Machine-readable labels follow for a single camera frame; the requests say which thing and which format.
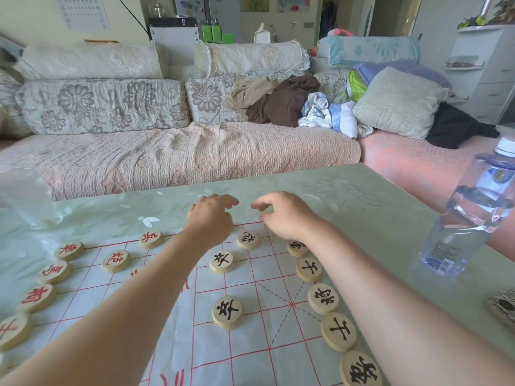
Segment white lace bolster pillow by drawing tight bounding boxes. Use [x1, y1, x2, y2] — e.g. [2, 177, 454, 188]
[194, 40, 311, 79]

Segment short floral back cushion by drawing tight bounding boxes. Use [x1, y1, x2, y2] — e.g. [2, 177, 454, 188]
[185, 71, 320, 125]

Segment long white lace pillow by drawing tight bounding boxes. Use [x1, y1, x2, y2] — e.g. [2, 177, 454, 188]
[15, 41, 164, 81]

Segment white appliance with black top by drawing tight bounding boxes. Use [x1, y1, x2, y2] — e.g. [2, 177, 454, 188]
[148, 17, 201, 65]

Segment row of red-lettered chess pieces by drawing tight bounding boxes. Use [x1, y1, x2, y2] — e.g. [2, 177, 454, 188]
[0, 230, 164, 374]

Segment person's right forearm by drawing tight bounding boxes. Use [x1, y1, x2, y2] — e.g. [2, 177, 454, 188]
[296, 222, 515, 386]

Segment white chess board sheet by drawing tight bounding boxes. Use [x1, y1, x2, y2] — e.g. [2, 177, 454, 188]
[0, 221, 388, 386]

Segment green boxes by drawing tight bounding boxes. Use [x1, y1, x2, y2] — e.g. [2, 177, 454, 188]
[202, 25, 235, 44]

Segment person's right hand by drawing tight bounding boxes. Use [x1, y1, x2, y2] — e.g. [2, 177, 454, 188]
[250, 191, 329, 243]

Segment person's left hand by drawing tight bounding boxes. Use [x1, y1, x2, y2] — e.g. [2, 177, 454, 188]
[182, 194, 240, 248]

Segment green bag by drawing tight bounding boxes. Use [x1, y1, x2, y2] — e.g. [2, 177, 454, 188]
[348, 70, 369, 103]

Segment wall calendar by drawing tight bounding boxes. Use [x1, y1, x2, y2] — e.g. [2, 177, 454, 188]
[56, 0, 110, 30]

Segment clear plastic water bottle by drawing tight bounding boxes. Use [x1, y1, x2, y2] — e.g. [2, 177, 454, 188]
[420, 136, 515, 278]

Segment white and blue cloth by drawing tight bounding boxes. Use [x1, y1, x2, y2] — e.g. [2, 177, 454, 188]
[298, 92, 374, 139]

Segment row of black-lettered chess pieces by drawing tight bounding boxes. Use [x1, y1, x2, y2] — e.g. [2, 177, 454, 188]
[209, 231, 383, 386]

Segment beige garment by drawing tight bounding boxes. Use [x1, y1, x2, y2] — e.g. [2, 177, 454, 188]
[223, 75, 291, 118]

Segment grey-green square pillow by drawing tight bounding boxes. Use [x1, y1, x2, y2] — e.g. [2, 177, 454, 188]
[352, 67, 450, 139]

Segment white drawer cabinet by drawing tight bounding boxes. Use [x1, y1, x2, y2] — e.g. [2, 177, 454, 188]
[443, 25, 515, 125]

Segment black cable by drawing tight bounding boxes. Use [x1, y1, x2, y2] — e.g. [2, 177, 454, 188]
[116, 0, 150, 37]

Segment pink quilted sofa cover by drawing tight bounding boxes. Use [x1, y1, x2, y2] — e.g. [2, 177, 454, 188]
[0, 121, 361, 201]

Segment purple blanket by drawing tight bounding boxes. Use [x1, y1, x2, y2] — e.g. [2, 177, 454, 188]
[354, 61, 452, 90]

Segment wide floral back cushion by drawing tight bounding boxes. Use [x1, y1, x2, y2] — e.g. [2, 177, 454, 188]
[15, 78, 191, 136]

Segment white tissue box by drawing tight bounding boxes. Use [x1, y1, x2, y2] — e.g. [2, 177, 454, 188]
[253, 23, 275, 45]

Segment striped box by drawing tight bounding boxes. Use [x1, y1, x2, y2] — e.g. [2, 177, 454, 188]
[486, 288, 515, 333]

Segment brown garment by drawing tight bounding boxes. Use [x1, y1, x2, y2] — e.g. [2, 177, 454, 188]
[246, 75, 321, 124]

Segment yellow and green toy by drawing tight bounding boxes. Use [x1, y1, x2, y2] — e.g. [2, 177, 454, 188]
[457, 15, 489, 30]

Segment blue floral bolster pillow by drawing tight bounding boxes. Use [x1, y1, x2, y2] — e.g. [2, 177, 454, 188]
[317, 35, 421, 69]

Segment person's left forearm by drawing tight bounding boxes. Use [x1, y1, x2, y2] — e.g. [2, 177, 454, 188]
[0, 231, 224, 386]

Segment black garment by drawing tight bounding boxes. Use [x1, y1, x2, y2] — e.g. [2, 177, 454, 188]
[425, 102, 500, 150]

